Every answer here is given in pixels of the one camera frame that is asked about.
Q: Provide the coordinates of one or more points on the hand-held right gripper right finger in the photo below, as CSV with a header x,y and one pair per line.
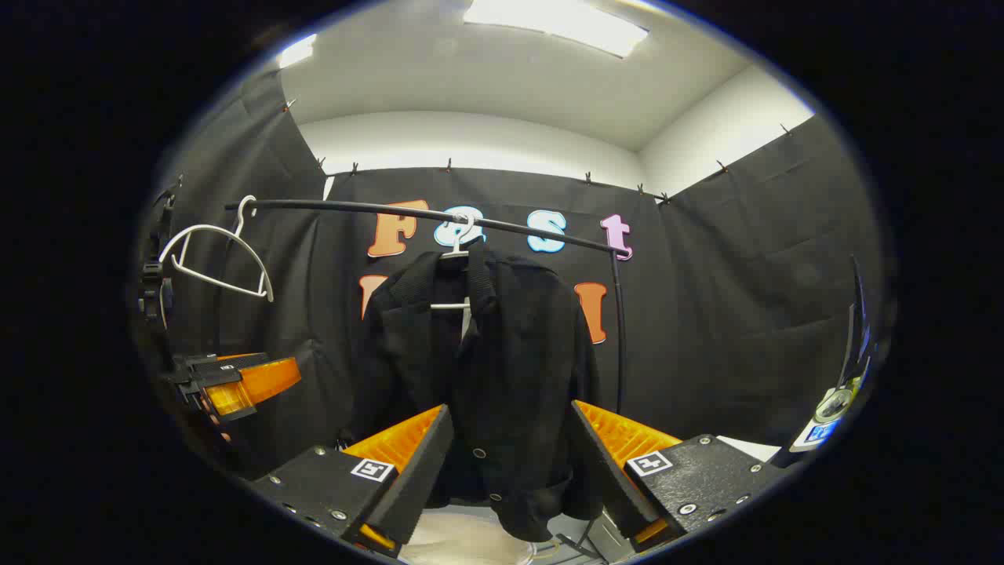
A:
x,y
604,471

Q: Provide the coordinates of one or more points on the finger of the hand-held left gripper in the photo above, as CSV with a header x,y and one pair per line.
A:
x,y
267,378
229,399

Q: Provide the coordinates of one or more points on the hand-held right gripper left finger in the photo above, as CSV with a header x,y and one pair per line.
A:
x,y
416,479

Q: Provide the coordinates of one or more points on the black jacket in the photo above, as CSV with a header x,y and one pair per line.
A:
x,y
510,353

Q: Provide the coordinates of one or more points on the white hanger with bar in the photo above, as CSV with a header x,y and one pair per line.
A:
x,y
457,253

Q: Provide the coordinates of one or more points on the white empty hanger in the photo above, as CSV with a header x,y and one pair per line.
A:
x,y
205,227

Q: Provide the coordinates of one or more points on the black clothes rack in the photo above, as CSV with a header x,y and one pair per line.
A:
x,y
353,206

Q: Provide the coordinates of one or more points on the black backdrop cloth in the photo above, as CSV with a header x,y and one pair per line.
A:
x,y
745,275

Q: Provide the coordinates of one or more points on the small ceiling light panel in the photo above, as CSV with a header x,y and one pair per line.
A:
x,y
296,51

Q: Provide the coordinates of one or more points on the large ceiling light panel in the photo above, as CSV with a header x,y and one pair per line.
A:
x,y
557,23

